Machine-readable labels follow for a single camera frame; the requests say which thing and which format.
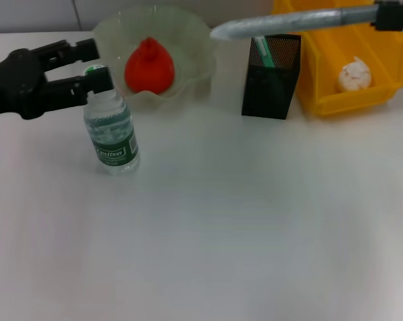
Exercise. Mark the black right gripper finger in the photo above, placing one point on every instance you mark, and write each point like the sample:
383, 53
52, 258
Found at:
395, 16

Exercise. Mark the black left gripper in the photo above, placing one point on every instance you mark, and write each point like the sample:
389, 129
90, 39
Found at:
17, 83

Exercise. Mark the white paper ball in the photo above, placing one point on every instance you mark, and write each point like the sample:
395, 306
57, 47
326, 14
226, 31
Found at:
355, 75

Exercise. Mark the red-orange fruit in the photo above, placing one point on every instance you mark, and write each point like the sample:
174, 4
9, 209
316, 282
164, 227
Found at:
149, 68

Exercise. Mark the clear green-label water bottle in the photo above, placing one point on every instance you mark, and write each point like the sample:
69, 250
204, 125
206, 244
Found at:
114, 143

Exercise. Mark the grey glitter pen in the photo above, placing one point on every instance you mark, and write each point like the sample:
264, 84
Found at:
288, 21

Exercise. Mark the mint green pen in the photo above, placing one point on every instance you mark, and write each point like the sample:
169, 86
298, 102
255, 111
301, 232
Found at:
263, 50

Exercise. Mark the pale green glass fruit bowl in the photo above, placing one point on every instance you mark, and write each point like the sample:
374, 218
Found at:
194, 57

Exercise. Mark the black mesh pen holder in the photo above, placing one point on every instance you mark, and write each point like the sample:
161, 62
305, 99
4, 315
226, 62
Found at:
268, 93

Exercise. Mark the yellow plastic bin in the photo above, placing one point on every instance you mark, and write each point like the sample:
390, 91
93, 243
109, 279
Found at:
355, 100

